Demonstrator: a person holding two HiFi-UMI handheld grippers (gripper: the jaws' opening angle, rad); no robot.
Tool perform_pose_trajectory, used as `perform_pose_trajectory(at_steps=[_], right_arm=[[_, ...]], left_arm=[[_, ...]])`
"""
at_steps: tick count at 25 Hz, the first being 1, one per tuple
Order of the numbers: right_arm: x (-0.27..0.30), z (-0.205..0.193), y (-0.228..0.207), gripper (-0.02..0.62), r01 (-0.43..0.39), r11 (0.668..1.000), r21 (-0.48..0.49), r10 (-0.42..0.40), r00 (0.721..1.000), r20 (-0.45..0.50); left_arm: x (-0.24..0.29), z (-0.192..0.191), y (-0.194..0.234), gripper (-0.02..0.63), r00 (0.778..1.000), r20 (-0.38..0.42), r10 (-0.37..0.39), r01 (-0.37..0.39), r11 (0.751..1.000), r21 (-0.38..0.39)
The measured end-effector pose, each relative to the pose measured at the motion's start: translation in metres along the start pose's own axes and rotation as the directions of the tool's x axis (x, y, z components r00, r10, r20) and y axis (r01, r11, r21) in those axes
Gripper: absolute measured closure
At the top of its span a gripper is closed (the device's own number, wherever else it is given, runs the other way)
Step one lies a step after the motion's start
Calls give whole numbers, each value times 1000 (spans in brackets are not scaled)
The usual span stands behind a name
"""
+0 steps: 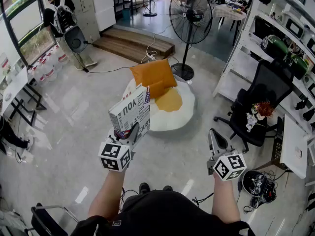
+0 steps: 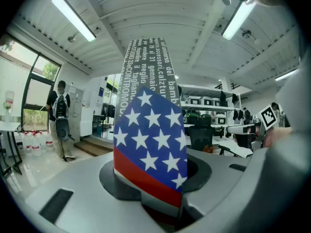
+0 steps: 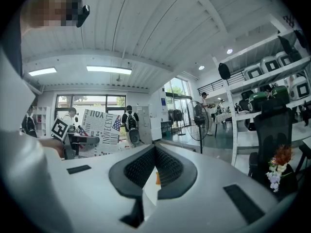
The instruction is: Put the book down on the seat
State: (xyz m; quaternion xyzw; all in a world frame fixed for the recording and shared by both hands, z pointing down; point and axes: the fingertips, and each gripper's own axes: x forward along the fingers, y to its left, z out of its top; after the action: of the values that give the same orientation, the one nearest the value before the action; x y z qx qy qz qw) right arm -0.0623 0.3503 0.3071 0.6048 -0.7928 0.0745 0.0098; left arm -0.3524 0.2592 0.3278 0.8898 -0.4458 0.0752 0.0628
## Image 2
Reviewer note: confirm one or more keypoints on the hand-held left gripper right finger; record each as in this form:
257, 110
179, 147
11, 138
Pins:
218, 183

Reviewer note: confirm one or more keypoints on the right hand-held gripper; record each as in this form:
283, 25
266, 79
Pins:
267, 116

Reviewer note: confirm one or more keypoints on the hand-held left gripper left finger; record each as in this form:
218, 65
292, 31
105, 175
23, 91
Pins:
80, 193

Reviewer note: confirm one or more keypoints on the stars and stripes book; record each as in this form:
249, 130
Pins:
150, 135

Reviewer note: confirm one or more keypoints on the person's right forearm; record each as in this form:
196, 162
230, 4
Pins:
279, 136

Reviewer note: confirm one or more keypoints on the black hanging garment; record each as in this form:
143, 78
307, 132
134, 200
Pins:
223, 97
234, 98
238, 115

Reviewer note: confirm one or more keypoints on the orange dried plant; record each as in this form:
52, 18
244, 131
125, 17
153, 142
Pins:
209, 149

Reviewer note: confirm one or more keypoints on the black office chair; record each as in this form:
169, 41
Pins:
201, 136

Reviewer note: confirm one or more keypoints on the row of lidded storage boxes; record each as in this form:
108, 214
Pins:
206, 101

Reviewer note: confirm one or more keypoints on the wooden steps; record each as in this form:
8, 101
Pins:
93, 145

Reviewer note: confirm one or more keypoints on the white metal shelf rack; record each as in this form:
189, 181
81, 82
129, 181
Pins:
206, 89

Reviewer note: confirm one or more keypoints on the black round case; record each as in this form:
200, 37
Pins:
62, 130

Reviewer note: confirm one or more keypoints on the cluster of red-label water bottles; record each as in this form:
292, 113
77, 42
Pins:
36, 143

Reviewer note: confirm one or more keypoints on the long ceiling light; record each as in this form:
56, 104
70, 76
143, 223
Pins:
239, 18
73, 16
286, 74

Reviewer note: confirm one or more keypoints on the white cabinet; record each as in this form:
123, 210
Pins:
87, 121

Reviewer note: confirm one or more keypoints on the black and white backpack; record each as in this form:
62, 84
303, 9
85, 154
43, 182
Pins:
60, 107

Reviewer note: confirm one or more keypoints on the round ceiling fixture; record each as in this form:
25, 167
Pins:
71, 39
246, 34

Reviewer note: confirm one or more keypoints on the white table black legs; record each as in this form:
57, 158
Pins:
8, 125

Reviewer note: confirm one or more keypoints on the blue poster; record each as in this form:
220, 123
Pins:
101, 91

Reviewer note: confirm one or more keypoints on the white vase with flowers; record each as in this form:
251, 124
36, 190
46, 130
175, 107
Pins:
7, 111

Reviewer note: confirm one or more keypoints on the black framed window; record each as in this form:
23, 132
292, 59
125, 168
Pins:
30, 81

